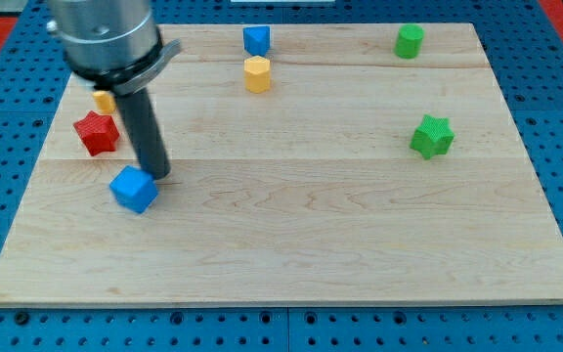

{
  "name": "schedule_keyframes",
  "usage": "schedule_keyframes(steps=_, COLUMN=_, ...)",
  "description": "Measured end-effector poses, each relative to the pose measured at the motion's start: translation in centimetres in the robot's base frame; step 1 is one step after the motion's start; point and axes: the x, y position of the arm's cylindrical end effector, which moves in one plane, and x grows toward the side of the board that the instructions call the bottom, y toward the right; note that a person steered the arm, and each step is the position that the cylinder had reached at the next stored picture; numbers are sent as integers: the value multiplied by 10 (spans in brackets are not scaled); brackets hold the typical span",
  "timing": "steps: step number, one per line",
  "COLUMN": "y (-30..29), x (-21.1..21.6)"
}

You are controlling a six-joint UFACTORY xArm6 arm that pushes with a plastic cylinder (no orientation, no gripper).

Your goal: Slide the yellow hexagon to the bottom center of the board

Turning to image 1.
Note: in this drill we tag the green cylinder block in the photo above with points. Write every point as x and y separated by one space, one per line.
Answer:
409 41

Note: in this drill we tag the small yellow block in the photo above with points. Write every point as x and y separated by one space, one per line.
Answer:
104 101

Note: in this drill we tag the blue cube block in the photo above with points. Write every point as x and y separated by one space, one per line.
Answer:
134 189

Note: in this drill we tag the blue triangle block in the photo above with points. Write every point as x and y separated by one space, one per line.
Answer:
256 40

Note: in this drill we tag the green star block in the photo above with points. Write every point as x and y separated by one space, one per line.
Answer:
433 136

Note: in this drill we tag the yellow hexagon block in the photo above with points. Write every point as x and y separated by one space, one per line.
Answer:
257 74

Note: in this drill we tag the red star block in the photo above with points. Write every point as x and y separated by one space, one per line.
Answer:
97 132

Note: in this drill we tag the wooden board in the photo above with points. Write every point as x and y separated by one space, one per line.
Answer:
305 195

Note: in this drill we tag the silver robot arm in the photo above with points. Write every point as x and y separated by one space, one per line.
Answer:
117 45

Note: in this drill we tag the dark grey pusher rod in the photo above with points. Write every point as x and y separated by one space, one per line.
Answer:
139 120

